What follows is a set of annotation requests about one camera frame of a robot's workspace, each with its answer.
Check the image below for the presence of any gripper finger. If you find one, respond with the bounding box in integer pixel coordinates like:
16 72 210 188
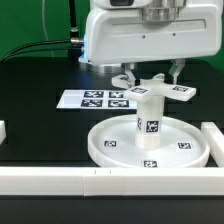
124 63 136 88
169 59 185 83

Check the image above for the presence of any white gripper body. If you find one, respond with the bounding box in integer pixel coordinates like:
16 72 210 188
85 0 223 65

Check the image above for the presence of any white cross-shaped table base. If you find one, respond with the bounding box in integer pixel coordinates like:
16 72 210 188
112 73 196 103

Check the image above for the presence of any white round table top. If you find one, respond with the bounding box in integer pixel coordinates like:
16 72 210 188
88 114 210 168

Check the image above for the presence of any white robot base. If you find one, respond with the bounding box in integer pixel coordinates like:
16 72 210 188
78 37 123 74

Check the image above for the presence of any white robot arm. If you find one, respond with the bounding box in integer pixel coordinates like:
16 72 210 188
84 0 223 65

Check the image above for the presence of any white marker sheet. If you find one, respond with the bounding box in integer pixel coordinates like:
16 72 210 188
57 90 137 109

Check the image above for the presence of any white right fence bar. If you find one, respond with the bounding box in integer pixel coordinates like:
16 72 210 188
201 122 224 168

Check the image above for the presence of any white fence bar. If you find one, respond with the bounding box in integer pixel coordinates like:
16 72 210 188
201 122 224 168
0 120 6 145
0 167 224 196

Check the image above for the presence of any white left fence bar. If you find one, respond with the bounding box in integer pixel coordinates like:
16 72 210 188
0 120 6 145

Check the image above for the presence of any white front fence bar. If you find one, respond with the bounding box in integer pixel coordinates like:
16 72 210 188
0 167 224 196

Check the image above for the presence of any black cable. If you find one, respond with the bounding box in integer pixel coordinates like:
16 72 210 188
0 0 86 64

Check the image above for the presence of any white thin cable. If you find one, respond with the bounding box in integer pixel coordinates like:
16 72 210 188
41 0 56 58

